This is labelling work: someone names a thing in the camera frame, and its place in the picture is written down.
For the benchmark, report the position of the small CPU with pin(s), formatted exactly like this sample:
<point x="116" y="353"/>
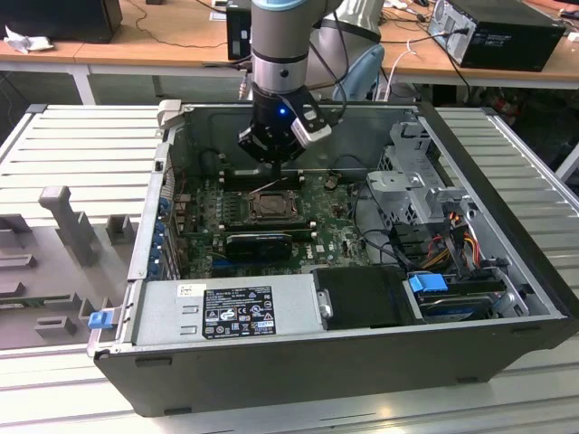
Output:
<point x="273" y="205"/>

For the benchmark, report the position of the black RAM slot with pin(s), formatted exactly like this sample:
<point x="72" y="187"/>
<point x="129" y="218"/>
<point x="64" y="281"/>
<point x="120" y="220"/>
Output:
<point x="289" y="222"/>
<point x="235" y="187"/>
<point x="235" y="182"/>
<point x="235" y="172"/>
<point x="235" y="177"/>
<point x="289" y="225"/>
<point x="289" y="229"/>
<point x="298" y="233"/>

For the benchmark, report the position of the CPU socket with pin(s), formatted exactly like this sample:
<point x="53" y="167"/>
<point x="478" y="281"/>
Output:
<point x="300" y="212"/>

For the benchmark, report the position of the round coin battery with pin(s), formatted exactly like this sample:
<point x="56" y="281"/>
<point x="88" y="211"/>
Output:
<point x="329" y="182"/>

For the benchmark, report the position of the small black computer tower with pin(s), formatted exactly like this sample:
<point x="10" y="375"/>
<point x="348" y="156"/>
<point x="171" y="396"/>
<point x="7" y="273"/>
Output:
<point x="237" y="31"/>

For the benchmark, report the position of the black graphics card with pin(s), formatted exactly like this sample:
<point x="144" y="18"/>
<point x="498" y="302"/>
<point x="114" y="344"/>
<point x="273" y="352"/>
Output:
<point x="258" y="248"/>

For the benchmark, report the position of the green motherboard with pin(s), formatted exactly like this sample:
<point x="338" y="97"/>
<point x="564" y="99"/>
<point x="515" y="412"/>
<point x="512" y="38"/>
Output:
<point x="335" y="230"/>

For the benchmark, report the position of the blue card retention clip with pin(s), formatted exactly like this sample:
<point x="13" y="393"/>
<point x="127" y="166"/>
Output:
<point x="159" y="234"/>
<point x="157" y="253"/>
<point x="164" y="204"/>
<point x="154" y="269"/>

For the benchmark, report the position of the silver drive cage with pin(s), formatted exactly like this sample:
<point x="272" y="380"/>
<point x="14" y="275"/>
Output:
<point x="398" y="181"/>

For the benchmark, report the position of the wooden desk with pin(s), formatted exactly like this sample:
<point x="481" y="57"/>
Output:
<point x="158" y="36"/>
<point x="497" y="74"/>

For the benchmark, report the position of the black connector block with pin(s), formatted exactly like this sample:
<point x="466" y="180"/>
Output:
<point x="409" y="237"/>

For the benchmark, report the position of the small white sticker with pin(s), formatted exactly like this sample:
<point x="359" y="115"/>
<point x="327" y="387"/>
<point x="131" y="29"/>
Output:
<point x="192" y="290"/>

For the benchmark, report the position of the black rating label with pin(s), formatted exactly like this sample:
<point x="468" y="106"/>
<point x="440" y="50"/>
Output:
<point x="235" y="316"/>

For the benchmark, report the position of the black plastic air shroud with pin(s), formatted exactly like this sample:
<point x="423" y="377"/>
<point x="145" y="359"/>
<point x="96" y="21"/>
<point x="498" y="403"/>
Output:
<point x="362" y="298"/>

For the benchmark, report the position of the silver power supply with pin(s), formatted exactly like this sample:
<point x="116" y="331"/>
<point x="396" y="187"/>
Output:
<point x="158" y="312"/>

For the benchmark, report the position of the blue disk carrier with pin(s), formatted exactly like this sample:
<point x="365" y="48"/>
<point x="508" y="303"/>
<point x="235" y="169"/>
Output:
<point x="427" y="287"/>

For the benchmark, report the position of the black open PC case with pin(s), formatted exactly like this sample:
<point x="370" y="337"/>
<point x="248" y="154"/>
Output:
<point x="294" y="375"/>

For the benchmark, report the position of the black computer case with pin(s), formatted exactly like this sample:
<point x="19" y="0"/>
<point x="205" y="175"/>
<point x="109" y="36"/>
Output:
<point x="59" y="20"/>

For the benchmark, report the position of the hard disk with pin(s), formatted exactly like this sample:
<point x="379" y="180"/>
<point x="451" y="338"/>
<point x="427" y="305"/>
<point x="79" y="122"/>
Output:
<point x="452" y="309"/>

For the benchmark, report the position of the blue case latch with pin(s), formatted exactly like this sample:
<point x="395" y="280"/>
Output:
<point x="100" y="320"/>

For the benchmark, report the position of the large black desktop computer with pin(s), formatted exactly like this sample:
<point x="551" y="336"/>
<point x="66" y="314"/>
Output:
<point x="511" y="43"/>

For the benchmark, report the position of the crumpled white paper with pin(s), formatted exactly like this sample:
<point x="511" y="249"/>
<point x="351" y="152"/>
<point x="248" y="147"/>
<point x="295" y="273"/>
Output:
<point x="31" y="43"/>

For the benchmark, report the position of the grey parts rack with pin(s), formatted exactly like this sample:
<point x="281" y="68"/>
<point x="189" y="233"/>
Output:
<point x="54" y="280"/>

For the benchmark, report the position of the green RAM stick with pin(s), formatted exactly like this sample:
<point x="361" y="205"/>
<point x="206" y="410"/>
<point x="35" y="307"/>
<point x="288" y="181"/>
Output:
<point x="27" y="300"/>

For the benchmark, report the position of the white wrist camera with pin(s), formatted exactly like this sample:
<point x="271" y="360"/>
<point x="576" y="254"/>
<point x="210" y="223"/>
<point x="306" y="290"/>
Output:
<point x="312" y="133"/>

